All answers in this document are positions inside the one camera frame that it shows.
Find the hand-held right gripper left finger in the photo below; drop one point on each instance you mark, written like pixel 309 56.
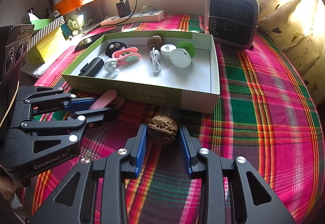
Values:
pixel 141 153

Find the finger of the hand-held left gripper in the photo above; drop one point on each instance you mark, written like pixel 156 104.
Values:
pixel 101 114
pixel 76 104

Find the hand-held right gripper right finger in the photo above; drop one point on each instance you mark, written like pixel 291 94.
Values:
pixel 184 153

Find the pink folding clip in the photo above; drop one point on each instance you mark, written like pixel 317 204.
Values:
pixel 105 97

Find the brown walnut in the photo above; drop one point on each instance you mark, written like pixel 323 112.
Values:
pixel 154 41
pixel 162 130

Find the black clip holder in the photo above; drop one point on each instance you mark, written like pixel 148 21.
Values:
pixel 92 66

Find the green and white cardboard box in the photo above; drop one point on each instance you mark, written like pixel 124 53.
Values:
pixel 162 97

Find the black round disc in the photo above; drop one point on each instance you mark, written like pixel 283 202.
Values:
pixel 111 48

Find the white round jar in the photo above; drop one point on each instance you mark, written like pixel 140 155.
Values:
pixel 167 50

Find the white plastic bag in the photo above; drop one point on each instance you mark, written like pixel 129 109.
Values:
pixel 38 69

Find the yellow box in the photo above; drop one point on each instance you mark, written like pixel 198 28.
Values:
pixel 48 45

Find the striped box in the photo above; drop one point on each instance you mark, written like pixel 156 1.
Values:
pixel 45 31

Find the black phone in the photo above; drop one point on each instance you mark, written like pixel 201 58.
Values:
pixel 86 40

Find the small green ornament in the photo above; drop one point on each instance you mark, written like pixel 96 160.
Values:
pixel 73 25

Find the clear plastic case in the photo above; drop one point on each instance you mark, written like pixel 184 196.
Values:
pixel 91 14

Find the orange tray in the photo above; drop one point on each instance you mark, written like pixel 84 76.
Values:
pixel 76 0

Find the white power strip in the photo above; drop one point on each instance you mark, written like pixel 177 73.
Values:
pixel 147 16

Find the white plug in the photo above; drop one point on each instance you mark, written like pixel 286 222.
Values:
pixel 146 9

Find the grey desk fan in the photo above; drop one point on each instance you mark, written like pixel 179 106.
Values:
pixel 231 18

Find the cream heart print curtain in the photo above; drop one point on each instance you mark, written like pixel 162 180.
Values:
pixel 292 23

